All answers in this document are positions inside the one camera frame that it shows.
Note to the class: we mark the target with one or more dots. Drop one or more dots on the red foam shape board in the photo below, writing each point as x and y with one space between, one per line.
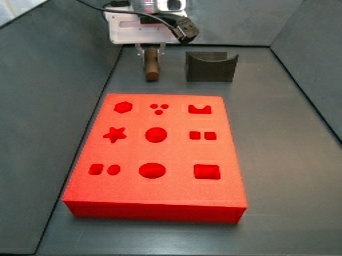
159 161

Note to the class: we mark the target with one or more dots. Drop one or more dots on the dark grey curved fixture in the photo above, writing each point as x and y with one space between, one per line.
209 66

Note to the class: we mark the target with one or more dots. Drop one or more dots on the brown oval rod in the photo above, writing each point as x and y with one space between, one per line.
150 65

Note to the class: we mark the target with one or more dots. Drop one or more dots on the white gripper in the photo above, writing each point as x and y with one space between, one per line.
128 31

